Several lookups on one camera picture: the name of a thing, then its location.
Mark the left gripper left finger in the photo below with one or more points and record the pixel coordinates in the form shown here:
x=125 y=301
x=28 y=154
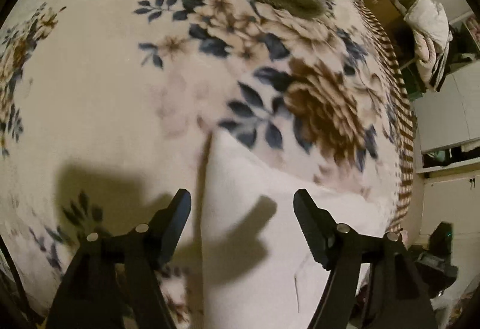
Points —
x=167 y=225

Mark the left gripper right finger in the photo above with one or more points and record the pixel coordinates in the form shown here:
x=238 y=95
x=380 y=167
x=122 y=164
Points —
x=319 y=229

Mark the white pants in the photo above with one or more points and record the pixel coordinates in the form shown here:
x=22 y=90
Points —
x=257 y=268

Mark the floral fleece bed blanket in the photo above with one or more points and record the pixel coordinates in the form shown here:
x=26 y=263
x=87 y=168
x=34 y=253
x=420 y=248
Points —
x=108 y=107

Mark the white wardrobe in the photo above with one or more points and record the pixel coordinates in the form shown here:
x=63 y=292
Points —
x=447 y=152

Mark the brown cardboard box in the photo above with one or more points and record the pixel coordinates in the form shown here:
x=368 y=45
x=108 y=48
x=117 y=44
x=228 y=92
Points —
x=391 y=20

